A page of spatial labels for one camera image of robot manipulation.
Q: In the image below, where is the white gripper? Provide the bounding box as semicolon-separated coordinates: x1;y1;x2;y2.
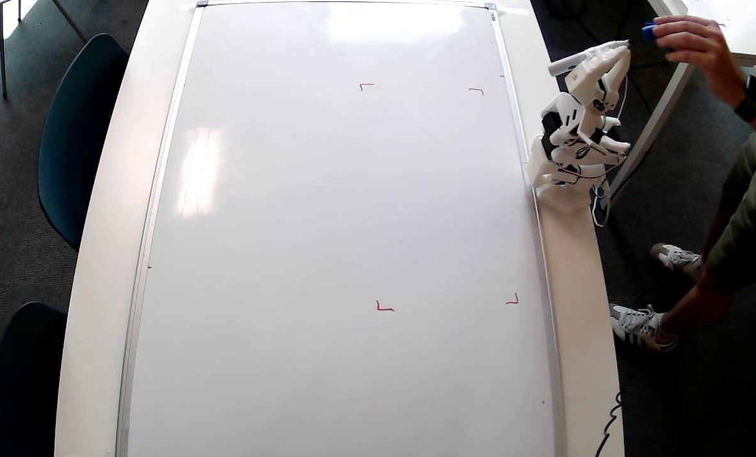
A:
564;47;632;112

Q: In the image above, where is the white whiteboard marker pen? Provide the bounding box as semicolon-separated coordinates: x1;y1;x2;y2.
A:
547;40;632;76

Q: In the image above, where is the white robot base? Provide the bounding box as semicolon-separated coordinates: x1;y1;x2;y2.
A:
527;136;600;213

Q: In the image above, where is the person hand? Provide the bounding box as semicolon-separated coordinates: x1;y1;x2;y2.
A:
653;15;748;107

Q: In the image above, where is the white paper sheet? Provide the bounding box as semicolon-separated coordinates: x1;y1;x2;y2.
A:
686;0;729;26

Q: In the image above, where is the black wrist watch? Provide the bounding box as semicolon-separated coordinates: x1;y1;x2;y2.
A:
733;74;756;123

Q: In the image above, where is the white side table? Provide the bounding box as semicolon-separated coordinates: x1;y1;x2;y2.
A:
608;0;756;199

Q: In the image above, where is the white striped sneaker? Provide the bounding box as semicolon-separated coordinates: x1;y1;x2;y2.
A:
650;242;706;281
609;304;679;354

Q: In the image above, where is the person leg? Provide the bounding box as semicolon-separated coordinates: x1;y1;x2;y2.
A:
660;267;737;336
687;184;737;280

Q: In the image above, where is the dark teal chair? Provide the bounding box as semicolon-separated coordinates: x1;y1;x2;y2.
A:
37;33;130;252
0;301;69;457

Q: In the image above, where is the grey metal furniture leg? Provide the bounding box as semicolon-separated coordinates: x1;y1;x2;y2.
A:
0;0;23;100
52;0;90;44

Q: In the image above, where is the white power cable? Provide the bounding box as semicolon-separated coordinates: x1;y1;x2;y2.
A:
590;180;613;229

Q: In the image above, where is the black coiled cable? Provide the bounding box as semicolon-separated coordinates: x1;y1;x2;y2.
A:
594;391;626;457

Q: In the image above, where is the large whiteboard with metal frame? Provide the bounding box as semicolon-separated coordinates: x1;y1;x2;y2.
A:
114;0;569;457

